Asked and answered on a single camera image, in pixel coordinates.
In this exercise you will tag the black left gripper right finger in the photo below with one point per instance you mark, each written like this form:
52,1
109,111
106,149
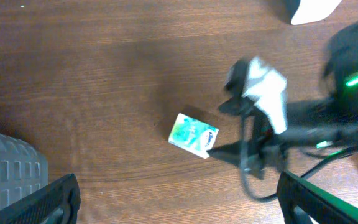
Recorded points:
303,202

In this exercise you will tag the white barcode scanner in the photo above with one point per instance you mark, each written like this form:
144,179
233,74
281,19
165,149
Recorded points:
308,11

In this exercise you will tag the green tissue pack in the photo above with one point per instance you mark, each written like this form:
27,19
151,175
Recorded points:
193,135

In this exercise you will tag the dark grey plastic basket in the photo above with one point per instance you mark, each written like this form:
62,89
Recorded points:
23,170

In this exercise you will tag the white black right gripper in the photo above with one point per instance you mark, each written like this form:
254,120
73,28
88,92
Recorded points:
258,90

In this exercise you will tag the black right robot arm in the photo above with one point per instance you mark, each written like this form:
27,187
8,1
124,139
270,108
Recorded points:
331,121

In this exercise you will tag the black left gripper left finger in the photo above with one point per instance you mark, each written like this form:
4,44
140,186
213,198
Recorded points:
57,202

